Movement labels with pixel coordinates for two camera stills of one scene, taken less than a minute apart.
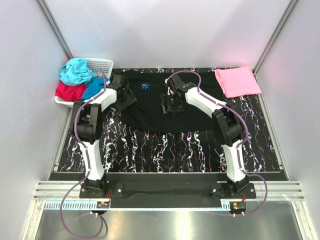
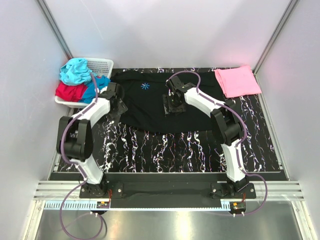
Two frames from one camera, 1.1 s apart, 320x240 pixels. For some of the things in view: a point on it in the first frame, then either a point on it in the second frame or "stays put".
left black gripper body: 128,99 → 116,112
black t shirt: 147,86 stays put
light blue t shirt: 76,72 stays put
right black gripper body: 173,105 stays put
